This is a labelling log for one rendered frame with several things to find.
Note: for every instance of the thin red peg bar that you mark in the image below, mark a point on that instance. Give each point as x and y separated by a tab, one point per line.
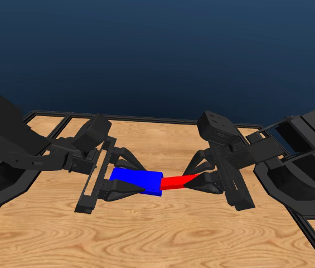
174	182

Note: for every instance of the black table frame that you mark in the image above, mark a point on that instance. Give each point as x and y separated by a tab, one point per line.
151	118

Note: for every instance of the blue hollow socket block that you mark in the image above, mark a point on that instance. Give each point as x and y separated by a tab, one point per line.
143	178

